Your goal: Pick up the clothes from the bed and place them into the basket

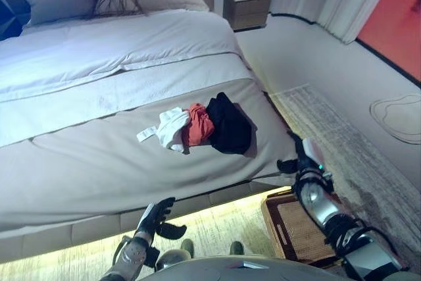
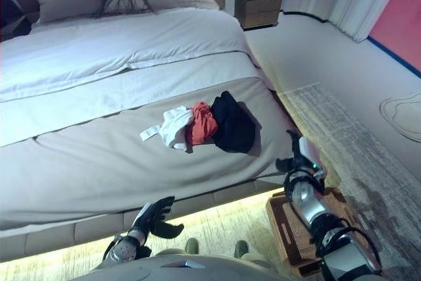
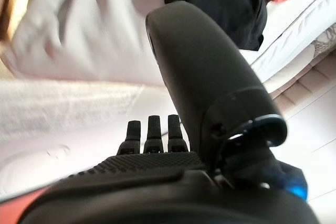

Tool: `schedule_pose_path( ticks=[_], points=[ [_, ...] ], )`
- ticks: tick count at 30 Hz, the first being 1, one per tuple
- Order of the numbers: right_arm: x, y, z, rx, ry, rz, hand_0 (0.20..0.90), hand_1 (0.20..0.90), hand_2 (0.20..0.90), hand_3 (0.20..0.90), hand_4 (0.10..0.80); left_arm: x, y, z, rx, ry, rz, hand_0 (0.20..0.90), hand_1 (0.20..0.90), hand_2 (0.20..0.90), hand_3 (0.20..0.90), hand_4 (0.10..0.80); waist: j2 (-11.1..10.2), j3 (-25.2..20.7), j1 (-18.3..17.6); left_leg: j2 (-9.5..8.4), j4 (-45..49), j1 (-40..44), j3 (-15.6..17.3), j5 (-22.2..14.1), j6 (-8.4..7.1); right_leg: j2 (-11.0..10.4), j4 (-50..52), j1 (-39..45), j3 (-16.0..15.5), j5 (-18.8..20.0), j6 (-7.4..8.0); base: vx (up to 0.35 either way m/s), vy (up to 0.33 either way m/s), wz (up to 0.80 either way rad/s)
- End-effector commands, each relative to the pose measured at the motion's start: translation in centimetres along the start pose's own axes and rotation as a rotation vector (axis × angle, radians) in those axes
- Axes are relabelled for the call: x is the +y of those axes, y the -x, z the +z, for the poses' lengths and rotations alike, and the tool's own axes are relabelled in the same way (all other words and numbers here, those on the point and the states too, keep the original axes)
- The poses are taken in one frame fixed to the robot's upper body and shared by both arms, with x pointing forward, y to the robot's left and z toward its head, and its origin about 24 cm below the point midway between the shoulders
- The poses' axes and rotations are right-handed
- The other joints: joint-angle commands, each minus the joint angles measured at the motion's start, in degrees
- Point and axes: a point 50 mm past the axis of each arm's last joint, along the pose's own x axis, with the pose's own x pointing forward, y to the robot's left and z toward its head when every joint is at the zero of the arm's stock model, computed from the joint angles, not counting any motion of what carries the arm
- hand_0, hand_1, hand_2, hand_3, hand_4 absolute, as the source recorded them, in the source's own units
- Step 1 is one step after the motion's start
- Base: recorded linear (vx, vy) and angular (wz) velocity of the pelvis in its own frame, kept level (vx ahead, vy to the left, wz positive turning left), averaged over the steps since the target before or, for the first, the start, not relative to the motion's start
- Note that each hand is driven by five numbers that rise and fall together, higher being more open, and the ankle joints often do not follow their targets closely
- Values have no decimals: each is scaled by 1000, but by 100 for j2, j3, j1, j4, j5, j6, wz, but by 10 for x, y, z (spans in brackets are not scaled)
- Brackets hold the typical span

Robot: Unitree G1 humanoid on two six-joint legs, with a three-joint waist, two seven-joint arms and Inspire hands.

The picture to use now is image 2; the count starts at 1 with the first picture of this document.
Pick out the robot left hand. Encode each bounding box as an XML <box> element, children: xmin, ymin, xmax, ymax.
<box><xmin>132</xmin><ymin>195</ymin><xmax>185</xmax><ymax>239</ymax></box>

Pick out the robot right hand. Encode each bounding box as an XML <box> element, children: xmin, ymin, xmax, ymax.
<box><xmin>275</xmin><ymin>129</ymin><xmax>327</xmax><ymax>183</ymax></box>

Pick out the beige bed runner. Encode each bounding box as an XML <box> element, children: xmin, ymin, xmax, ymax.
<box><xmin>0</xmin><ymin>76</ymin><xmax>299</xmax><ymax>231</ymax></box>

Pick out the woven wicker basket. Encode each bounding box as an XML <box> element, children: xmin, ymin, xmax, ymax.
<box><xmin>265</xmin><ymin>186</ymin><xmax>362</xmax><ymax>278</ymax></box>

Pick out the large bed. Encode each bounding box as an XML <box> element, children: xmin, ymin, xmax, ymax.
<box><xmin>0</xmin><ymin>0</ymin><xmax>299</xmax><ymax>264</ymax></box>

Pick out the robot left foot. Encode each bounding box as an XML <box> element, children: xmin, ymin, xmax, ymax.
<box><xmin>184</xmin><ymin>238</ymin><xmax>201</xmax><ymax>255</ymax></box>

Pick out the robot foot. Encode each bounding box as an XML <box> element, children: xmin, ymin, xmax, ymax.
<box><xmin>184</xmin><ymin>238</ymin><xmax>201</xmax><ymax>255</ymax></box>
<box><xmin>234</xmin><ymin>240</ymin><xmax>251</xmax><ymax>260</ymax></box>

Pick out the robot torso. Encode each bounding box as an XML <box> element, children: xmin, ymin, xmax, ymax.
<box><xmin>77</xmin><ymin>250</ymin><xmax>325</xmax><ymax>281</ymax></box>

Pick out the black garment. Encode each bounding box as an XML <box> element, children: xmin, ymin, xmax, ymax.
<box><xmin>209</xmin><ymin>91</ymin><xmax>257</xmax><ymax>155</ymax></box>

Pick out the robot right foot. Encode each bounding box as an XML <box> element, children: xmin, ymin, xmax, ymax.
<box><xmin>234</xmin><ymin>240</ymin><xmax>251</xmax><ymax>260</ymax></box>

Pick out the white garment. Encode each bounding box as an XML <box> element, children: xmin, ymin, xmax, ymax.
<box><xmin>139</xmin><ymin>105</ymin><xmax>195</xmax><ymax>150</ymax></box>

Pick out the red garment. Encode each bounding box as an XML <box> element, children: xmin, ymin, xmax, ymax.
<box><xmin>185</xmin><ymin>101</ymin><xmax>219</xmax><ymax>153</ymax></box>

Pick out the wooden nightstand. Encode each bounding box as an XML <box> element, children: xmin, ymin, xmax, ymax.
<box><xmin>234</xmin><ymin>0</ymin><xmax>284</xmax><ymax>30</ymax></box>

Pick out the white duvet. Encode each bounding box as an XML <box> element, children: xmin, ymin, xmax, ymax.
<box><xmin>0</xmin><ymin>6</ymin><xmax>260</xmax><ymax>103</ymax></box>

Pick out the thin black floor cable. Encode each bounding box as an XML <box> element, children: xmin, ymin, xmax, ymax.
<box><xmin>379</xmin><ymin>95</ymin><xmax>421</xmax><ymax>140</ymax></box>

